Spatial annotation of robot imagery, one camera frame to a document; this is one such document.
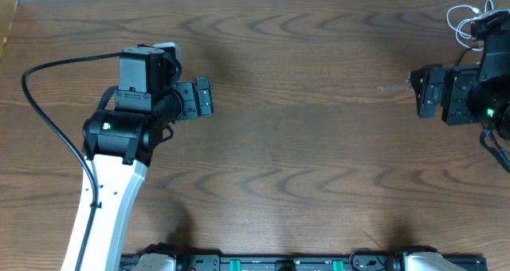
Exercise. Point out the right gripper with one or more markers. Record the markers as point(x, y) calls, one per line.
point(460, 81)

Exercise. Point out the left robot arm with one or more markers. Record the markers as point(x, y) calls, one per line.
point(119, 140)

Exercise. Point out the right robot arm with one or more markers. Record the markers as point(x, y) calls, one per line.
point(476, 93)

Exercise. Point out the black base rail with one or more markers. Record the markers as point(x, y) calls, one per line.
point(224, 263)

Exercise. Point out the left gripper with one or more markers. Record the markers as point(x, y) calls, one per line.
point(202, 97)

